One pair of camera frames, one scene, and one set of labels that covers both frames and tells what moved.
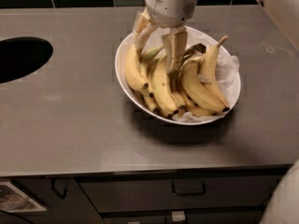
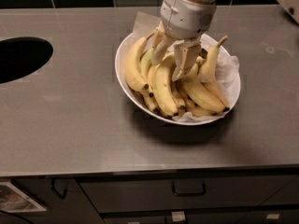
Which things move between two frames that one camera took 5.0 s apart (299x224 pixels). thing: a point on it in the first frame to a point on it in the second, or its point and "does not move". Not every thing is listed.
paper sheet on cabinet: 13,200 does not move
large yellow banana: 160,77 does not move
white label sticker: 177,216 does not move
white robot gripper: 170,7 to 186,19
